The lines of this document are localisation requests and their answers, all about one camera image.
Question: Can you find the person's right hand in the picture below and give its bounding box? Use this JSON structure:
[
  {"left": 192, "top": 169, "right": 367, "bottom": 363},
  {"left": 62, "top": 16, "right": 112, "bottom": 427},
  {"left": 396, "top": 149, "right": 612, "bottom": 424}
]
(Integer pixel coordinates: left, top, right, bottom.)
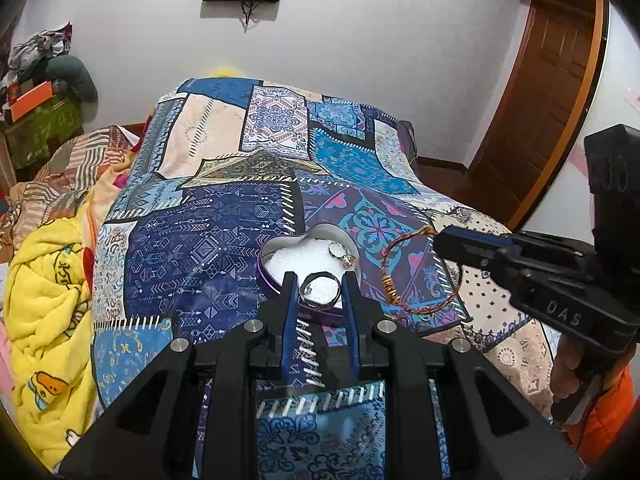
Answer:
[{"left": 549, "top": 331, "right": 590, "bottom": 408}]

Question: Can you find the blue patchwork blanket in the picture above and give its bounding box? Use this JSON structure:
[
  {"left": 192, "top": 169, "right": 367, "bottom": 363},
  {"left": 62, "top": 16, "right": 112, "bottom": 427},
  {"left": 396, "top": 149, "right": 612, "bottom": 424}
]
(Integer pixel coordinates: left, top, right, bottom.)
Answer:
[{"left": 92, "top": 77, "right": 557, "bottom": 480}]

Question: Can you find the brown striped blanket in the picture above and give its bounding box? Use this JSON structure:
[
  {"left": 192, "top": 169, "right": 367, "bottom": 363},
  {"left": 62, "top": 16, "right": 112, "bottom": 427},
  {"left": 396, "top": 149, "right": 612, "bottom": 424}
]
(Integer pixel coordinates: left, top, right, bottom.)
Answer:
[{"left": 0, "top": 124, "right": 146, "bottom": 263}]

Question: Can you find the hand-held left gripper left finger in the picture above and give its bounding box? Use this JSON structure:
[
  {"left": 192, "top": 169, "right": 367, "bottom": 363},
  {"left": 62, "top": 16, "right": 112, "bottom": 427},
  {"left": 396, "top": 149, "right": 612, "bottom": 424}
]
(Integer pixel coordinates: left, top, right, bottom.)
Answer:
[{"left": 59, "top": 271, "right": 301, "bottom": 480}]

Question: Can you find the person's right forearm orange sleeve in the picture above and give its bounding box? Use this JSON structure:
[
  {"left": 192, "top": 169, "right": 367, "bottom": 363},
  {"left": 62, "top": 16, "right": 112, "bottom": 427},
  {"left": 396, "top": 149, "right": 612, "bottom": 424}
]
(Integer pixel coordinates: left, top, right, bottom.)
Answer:
[{"left": 575, "top": 366, "right": 640, "bottom": 467}]

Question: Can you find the silver ring with stone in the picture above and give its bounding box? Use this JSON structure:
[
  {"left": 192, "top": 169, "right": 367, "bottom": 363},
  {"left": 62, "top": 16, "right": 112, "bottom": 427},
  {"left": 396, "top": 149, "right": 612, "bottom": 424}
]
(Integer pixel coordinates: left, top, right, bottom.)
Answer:
[{"left": 327, "top": 241, "right": 357, "bottom": 269}]

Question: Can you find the black cable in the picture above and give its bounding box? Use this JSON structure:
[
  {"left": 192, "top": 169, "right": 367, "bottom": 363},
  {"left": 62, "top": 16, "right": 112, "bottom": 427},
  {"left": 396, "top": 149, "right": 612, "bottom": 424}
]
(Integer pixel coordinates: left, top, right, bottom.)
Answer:
[{"left": 239, "top": 0, "right": 259, "bottom": 34}]

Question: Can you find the brown wooden door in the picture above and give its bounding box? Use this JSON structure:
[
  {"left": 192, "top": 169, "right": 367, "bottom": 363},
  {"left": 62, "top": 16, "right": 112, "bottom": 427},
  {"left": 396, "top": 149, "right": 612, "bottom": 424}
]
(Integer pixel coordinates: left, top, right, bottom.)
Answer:
[{"left": 466, "top": 0, "right": 610, "bottom": 232}]

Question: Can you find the yellow cartoon blanket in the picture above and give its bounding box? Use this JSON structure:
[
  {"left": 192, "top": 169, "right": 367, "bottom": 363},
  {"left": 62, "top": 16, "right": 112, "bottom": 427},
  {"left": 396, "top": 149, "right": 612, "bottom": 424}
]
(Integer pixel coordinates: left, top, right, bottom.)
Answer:
[{"left": 6, "top": 199, "right": 103, "bottom": 472}]

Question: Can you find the pile of clothes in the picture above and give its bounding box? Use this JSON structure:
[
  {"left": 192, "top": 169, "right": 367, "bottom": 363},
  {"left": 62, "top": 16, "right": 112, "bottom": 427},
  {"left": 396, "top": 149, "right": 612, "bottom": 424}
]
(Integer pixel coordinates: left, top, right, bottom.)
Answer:
[{"left": 0, "top": 22, "right": 74, "bottom": 92}]

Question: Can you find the green cloth covered cabinet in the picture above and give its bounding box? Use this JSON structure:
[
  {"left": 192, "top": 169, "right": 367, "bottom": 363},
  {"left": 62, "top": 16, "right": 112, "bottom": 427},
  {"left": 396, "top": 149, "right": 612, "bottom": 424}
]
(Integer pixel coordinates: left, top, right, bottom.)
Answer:
[{"left": 0, "top": 94, "right": 84, "bottom": 171}]

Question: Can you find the braided orange cord bracelet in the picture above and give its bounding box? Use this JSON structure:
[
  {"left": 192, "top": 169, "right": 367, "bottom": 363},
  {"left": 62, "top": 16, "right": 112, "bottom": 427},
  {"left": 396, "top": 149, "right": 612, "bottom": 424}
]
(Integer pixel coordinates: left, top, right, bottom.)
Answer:
[{"left": 381, "top": 226, "right": 463, "bottom": 317}]

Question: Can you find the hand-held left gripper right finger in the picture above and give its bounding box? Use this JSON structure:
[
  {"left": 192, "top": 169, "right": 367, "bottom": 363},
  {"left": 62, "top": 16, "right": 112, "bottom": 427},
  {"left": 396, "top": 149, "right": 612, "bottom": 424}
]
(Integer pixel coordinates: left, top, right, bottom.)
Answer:
[{"left": 341, "top": 272, "right": 585, "bottom": 480}]

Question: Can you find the orange box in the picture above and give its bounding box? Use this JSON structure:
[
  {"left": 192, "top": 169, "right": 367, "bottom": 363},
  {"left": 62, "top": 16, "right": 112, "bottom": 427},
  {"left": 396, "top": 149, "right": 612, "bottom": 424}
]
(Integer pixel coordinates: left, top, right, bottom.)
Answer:
[{"left": 7, "top": 80, "right": 56, "bottom": 122}]

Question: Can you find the grey cushion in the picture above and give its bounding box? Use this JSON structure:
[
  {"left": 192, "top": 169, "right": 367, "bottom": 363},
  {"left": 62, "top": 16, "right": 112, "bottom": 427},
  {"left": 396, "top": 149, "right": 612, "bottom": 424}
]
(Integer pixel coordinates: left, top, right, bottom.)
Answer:
[{"left": 44, "top": 55, "right": 99, "bottom": 105}]

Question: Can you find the purple heart-shaped tin box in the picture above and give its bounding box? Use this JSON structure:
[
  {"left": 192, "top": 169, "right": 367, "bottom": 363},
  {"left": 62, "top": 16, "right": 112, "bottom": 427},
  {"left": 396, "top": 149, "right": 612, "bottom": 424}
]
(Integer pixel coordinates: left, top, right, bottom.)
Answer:
[{"left": 257, "top": 224, "right": 364, "bottom": 328}]

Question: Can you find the plain silver bangle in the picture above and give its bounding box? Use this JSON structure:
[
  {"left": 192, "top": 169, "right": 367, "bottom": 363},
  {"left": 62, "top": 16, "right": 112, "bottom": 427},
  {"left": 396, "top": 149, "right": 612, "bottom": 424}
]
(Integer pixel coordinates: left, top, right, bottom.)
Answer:
[{"left": 299, "top": 271, "right": 347, "bottom": 311}]

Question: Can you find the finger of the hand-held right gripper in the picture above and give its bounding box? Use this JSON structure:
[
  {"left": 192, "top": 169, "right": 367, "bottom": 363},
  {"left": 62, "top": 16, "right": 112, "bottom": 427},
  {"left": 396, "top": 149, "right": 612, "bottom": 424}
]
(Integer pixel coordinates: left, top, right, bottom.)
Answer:
[
  {"left": 432, "top": 231, "right": 532, "bottom": 288},
  {"left": 442, "top": 226, "right": 526, "bottom": 257}
]

